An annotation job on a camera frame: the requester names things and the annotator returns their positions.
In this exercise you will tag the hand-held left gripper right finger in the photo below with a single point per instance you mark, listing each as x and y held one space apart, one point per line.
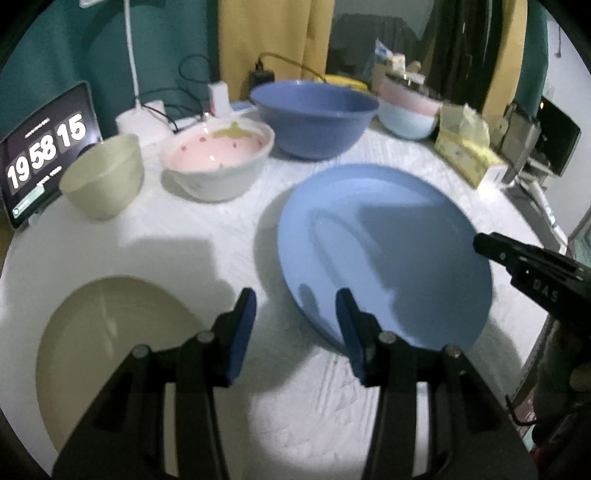
348 323

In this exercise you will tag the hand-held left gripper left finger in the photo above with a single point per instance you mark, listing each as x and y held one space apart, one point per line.
242 332

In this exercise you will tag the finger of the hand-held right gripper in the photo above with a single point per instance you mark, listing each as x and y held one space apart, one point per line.
494 247

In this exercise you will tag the blue plate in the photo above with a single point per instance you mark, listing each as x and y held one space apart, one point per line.
383 230

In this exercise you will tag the pink strawberry pattern bowl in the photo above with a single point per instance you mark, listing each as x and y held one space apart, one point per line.
217 152

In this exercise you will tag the large dark blue bowl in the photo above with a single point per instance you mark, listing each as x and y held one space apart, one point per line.
314 129

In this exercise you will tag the yellow printed tissue box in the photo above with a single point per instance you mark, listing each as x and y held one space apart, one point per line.
461 152

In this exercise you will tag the grey metal stand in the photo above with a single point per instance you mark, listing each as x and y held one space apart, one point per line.
517 138

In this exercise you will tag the dark screen device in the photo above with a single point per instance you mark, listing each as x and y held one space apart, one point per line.
561 134

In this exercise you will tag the cream plate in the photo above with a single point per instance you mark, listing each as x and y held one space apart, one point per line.
106 332

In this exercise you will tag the light blue bowl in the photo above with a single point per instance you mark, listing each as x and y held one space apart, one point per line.
406 122

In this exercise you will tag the pink steel-lined bowl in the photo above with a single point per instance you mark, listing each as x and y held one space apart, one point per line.
406 99

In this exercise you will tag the cream small bowl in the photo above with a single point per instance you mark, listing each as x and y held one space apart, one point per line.
104 184

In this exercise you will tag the yellow wet wipes pack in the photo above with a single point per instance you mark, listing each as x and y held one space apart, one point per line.
346 79

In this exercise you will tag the white power strip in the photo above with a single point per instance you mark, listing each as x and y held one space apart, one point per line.
242 107

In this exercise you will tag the blue and white snack bag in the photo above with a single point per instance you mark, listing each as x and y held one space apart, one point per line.
382 50

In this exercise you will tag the white desk lamp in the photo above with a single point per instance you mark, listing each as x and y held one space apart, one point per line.
138 124

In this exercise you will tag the white charger plug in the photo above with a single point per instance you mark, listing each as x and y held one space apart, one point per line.
218 97

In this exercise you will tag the dark cloth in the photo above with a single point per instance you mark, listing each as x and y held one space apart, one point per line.
369 32

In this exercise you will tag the black charger plug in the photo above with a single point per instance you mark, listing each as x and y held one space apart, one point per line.
261 77

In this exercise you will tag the tablet with clock display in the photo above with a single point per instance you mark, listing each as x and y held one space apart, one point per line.
41 147

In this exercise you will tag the yellow curtain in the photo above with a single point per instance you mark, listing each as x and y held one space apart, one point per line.
277 37

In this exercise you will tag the teal curtain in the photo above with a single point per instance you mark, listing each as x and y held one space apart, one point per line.
60 46

